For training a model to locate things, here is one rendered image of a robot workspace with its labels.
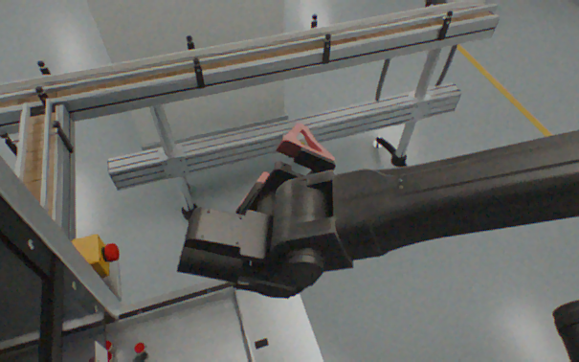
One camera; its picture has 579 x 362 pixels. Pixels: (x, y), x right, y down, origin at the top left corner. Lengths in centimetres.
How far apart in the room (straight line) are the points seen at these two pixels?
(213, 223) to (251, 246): 4
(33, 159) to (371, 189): 112
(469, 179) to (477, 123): 255
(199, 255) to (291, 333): 59
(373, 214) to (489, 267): 192
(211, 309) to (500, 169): 77
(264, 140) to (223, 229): 139
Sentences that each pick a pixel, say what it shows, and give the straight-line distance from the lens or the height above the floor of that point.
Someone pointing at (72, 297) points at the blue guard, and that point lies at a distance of 77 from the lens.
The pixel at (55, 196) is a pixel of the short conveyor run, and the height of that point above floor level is 93.
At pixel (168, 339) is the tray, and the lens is 98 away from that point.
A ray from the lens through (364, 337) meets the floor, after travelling 190.
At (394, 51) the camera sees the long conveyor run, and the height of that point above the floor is 87.
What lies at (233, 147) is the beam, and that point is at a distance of 174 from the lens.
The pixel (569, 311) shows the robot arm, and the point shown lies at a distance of 68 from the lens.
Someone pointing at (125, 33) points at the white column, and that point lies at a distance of 205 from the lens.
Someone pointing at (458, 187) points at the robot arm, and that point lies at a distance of 32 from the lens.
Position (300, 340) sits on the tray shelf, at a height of 88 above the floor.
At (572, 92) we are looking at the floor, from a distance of 342.
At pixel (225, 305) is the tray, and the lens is 98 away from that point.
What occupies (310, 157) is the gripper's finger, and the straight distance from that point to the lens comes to 45.
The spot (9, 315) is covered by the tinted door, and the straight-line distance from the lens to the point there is 61.
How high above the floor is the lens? 178
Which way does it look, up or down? 52 degrees down
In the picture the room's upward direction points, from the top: straight up
